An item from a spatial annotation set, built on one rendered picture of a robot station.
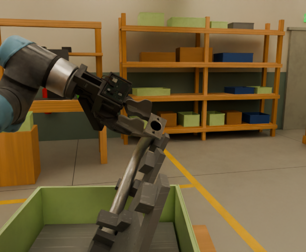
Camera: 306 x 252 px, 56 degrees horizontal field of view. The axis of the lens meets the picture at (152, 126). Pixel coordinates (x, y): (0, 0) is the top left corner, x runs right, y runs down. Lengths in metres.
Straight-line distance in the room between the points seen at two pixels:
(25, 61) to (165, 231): 0.57
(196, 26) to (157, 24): 0.69
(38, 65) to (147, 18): 4.58
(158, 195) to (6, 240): 0.45
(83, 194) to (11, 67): 0.42
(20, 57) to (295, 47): 6.58
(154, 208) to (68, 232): 0.54
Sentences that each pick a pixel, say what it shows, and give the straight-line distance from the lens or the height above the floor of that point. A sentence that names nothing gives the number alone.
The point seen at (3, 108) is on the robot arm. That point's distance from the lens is 0.52.
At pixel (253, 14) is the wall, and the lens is 6.55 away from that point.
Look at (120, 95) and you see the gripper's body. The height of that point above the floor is 1.24.
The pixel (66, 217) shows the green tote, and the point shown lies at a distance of 0.94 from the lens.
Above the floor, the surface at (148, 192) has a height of 1.14.
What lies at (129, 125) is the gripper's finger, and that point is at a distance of 0.64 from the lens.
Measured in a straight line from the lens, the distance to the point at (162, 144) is 0.70.
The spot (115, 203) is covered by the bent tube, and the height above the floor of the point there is 0.99.
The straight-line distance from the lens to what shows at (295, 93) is 7.05.
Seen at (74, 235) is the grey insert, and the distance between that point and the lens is 0.88.
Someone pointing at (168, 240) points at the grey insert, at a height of 0.85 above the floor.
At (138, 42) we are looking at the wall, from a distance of 5.66.
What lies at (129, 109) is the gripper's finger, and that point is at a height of 1.21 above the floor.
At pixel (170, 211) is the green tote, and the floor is 0.88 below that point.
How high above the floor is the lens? 1.30
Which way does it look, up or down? 11 degrees down
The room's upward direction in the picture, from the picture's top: straight up
